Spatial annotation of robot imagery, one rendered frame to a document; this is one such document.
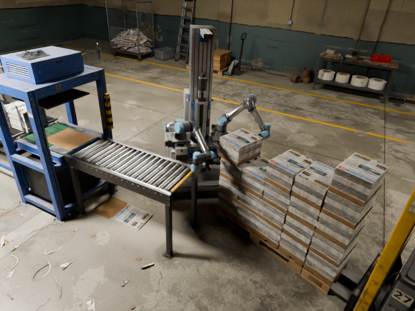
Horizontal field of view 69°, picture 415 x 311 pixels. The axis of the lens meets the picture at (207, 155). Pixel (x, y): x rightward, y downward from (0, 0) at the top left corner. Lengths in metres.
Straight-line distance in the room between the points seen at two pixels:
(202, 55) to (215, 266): 2.24
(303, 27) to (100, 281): 8.04
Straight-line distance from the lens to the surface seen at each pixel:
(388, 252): 2.49
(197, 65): 3.51
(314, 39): 9.33
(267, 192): 3.04
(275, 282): 3.24
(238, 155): 3.07
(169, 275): 3.18
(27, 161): 3.77
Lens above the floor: 2.52
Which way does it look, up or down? 31 degrees down
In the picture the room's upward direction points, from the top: 3 degrees clockwise
